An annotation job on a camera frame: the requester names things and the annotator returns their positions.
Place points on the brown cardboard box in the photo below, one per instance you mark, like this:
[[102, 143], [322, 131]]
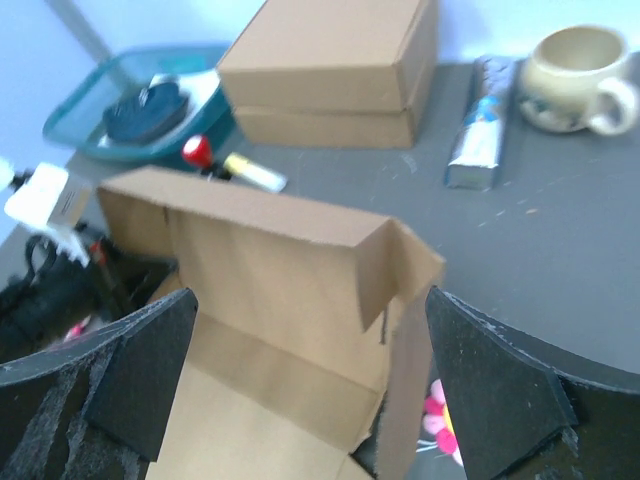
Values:
[[311, 333]]

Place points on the red black stamp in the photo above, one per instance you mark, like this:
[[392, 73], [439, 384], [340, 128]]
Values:
[[198, 153]]

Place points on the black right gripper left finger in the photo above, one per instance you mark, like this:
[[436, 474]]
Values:
[[97, 407]]

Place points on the pink flower toy right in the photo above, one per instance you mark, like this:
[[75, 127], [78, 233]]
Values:
[[437, 423]]

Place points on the teal plastic bin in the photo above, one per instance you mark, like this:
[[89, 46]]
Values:
[[77, 121]]

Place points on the dark blue shoe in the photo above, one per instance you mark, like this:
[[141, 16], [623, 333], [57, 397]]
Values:
[[146, 115]]

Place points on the yellow highlighter marker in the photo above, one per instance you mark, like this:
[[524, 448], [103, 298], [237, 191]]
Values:
[[254, 173]]

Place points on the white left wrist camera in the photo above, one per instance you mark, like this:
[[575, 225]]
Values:
[[51, 203]]

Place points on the beige ceramic mug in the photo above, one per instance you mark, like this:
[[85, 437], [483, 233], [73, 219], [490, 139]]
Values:
[[579, 78]]

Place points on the folded cardboard box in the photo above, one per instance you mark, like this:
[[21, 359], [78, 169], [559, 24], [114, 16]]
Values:
[[333, 56], [343, 130]]

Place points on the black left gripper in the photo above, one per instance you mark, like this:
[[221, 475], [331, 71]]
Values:
[[57, 292]]

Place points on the white paper sheet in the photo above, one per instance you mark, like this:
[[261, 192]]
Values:
[[205, 107]]

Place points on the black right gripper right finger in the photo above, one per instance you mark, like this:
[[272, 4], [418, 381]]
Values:
[[522, 408]]

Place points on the lower folded cardboard box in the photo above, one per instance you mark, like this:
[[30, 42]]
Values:
[[343, 130]]

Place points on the upper folded cardboard box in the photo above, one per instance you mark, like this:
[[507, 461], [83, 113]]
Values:
[[333, 56]]

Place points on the blue toothpaste box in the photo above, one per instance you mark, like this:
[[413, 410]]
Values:
[[476, 153]]

